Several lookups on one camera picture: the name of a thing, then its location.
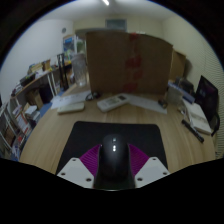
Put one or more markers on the black rectangular mouse pad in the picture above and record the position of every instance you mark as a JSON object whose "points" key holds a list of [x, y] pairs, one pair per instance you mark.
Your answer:
{"points": [[86, 136]]}

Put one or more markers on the white notebook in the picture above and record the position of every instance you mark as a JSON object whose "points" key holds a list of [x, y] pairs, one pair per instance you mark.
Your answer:
{"points": [[198, 118]]}

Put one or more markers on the grey door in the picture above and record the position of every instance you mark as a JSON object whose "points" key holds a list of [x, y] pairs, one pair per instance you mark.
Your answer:
{"points": [[116, 24]]}

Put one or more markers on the large brown cardboard box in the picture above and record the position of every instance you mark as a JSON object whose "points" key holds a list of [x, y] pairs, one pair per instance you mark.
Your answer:
{"points": [[110, 61]]}

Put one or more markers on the black metal frame stand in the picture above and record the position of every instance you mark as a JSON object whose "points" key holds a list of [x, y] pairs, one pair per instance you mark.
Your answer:
{"points": [[63, 73]]}

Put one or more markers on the black pen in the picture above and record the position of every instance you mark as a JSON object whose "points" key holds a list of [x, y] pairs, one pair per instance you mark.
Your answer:
{"points": [[192, 131]]}

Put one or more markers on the low bookshelf with books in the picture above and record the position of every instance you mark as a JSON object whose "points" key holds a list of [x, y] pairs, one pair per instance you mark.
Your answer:
{"points": [[16, 130]]}

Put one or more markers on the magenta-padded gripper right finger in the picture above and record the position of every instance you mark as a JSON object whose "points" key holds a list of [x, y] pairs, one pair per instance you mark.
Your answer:
{"points": [[151, 170]]}

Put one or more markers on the dark screen with purple picture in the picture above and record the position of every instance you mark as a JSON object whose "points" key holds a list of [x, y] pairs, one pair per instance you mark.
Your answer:
{"points": [[206, 98]]}

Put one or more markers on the black computer mouse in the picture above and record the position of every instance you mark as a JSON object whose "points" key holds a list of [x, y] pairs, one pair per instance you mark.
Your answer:
{"points": [[114, 160]]}

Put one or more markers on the round wall clock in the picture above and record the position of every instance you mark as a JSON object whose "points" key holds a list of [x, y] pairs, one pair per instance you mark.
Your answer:
{"points": [[64, 30]]}

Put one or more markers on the blue white shelf unit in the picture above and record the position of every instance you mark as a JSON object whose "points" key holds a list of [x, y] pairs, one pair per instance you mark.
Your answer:
{"points": [[70, 45]]}

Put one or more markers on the ceiling tube light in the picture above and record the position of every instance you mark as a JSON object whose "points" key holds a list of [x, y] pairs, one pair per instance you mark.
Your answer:
{"points": [[105, 2]]}

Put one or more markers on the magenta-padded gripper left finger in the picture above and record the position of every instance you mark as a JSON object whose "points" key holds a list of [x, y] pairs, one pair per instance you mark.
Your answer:
{"points": [[75, 171]]}

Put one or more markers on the translucent plastic container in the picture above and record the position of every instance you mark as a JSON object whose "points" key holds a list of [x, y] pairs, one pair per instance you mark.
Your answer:
{"points": [[174, 96]]}

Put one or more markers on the single white paper sheet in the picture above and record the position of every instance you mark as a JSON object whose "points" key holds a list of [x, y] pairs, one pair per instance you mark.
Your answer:
{"points": [[146, 103]]}

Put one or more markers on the clear plastic water jug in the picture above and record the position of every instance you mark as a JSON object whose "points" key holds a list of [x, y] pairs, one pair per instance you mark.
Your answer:
{"points": [[79, 70]]}

